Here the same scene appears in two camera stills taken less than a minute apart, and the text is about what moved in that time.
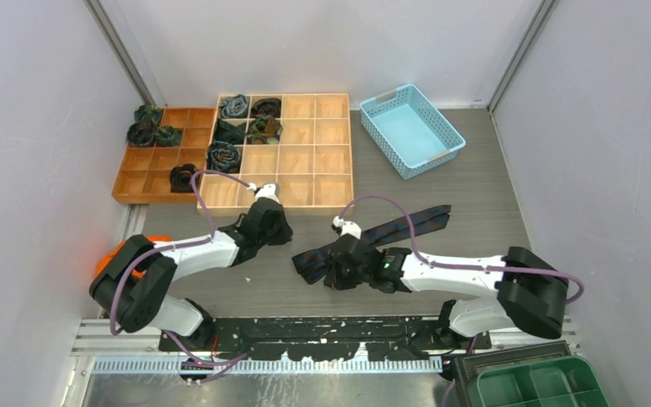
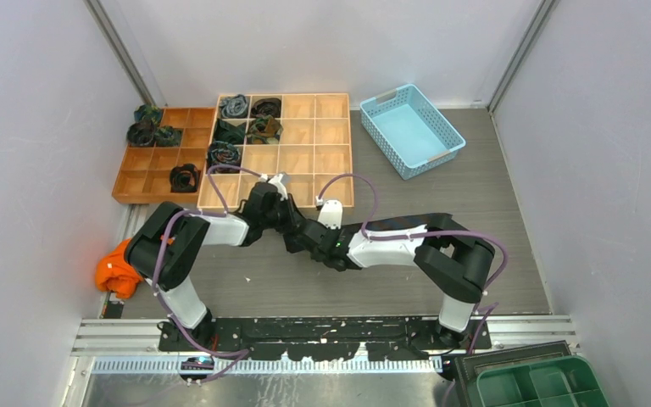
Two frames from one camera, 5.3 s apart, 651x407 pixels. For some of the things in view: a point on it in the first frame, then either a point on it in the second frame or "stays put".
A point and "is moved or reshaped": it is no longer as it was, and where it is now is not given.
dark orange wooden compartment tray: [145, 174] stays put
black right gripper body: [344, 278] to [337, 231]
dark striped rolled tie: [141, 133] stays put
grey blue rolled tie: [235, 107] stays put
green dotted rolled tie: [168, 136] stays put
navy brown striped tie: [314, 265] is moved or reshaped
